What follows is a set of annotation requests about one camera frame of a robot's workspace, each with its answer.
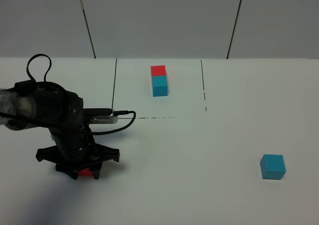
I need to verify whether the blue template cube block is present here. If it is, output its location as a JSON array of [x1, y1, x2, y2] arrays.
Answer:
[[152, 75, 168, 97]]

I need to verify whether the red template cube block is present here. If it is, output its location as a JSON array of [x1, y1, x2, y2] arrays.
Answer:
[[151, 65, 166, 77]]

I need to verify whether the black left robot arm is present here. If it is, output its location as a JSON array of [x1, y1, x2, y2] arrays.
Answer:
[[6, 80, 120, 180]]

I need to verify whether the black camera cable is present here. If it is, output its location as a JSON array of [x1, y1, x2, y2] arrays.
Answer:
[[0, 53, 137, 136]]

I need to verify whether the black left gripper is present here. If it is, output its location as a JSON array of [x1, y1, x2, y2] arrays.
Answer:
[[35, 127, 120, 180]]

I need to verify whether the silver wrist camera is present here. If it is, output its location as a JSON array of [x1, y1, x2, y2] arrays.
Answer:
[[89, 114, 118, 124]]

